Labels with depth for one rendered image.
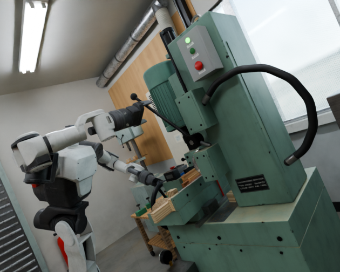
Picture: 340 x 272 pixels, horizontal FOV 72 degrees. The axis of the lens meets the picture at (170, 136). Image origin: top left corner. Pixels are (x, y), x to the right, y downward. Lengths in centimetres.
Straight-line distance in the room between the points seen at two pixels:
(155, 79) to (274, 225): 75
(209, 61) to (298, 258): 68
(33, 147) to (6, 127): 313
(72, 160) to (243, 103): 85
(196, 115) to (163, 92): 29
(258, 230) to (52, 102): 376
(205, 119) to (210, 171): 20
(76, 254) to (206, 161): 93
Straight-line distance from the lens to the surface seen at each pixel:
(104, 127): 95
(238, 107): 87
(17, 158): 100
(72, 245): 148
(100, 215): 409
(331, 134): 227
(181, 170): 128
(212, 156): 89
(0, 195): 387
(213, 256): 110
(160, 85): 111
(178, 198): 97
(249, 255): 99
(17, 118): 409
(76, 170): 129
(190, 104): 87
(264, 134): 87
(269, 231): 89
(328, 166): 238
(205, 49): 84
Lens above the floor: 118
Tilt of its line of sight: level
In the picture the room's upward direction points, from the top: 24 degrees counter-clockwise
